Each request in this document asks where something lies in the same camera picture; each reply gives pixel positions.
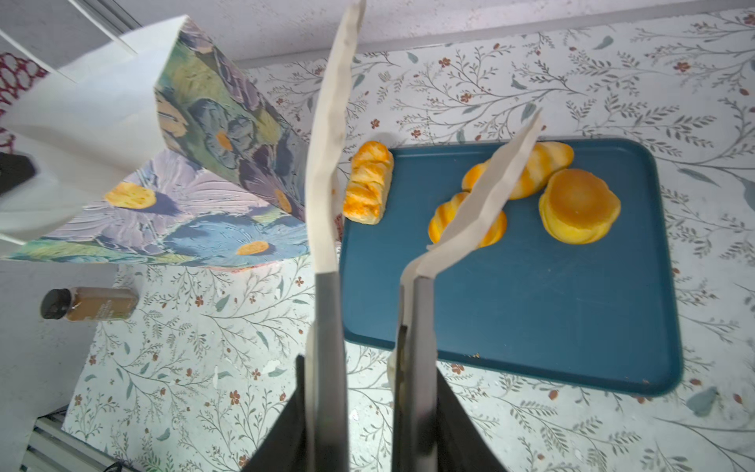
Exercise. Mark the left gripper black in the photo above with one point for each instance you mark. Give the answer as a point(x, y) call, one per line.
point(15, 170)

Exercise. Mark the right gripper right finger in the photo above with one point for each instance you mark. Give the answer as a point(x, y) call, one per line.
point(431, 430)

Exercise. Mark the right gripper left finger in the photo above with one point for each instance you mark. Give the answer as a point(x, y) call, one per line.
point(326, 406)

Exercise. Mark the floral paper gift bag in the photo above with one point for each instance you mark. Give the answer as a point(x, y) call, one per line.
point(154, 149)

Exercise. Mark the small croissant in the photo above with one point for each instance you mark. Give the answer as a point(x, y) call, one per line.
point(447, 213)

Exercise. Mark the small round bun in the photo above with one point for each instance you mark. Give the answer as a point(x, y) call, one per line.
point(578, 208)

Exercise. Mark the striped bread roll upper left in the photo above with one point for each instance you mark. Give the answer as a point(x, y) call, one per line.
point(367, 190)

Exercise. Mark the croissant bread top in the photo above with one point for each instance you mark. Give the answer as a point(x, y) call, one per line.
point(546, 159)

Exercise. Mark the brown spice bottle black cap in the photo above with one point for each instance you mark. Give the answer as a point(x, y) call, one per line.
point(81, 304)

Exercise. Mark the teal serving tray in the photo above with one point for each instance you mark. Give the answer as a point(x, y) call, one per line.
point(600, 315)

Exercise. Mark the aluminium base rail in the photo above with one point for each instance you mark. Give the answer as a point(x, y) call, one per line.
point(52, 449)

